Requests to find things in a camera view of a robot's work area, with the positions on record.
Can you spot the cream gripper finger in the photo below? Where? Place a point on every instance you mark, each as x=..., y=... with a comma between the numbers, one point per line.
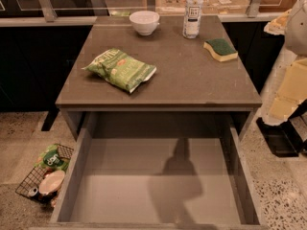
x=291, y=93
x=278, y=25

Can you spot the green and yellow sponge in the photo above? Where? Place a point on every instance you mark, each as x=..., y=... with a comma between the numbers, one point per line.
x=220, y=50

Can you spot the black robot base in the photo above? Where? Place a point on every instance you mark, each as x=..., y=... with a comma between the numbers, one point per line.
x=288, y=139

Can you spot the open grey top drawer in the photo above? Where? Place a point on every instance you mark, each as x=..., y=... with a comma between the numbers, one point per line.
x=157, y=171

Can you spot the clear plastic water bottle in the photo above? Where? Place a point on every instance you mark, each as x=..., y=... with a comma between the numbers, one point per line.
x=192, y=18

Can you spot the grey cabinet table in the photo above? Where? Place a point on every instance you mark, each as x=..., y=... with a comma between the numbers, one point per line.
x=186, y=77

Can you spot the green chip bag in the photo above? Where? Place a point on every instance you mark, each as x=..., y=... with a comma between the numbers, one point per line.
x=121, y=70

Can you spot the green snack bag in basket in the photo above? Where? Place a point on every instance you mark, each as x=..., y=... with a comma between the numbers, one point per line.
x=50, y=159

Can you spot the white bowl in basket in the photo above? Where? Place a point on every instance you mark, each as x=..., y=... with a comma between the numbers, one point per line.
x=51, y=182

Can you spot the glass railing with metal posts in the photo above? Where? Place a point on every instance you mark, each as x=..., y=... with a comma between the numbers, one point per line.
x=26, y=13

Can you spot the soda can in basket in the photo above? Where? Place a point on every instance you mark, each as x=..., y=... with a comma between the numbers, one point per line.
x=33, y=192

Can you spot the black wire basket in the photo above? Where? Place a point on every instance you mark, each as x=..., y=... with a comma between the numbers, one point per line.
x=37, y=174

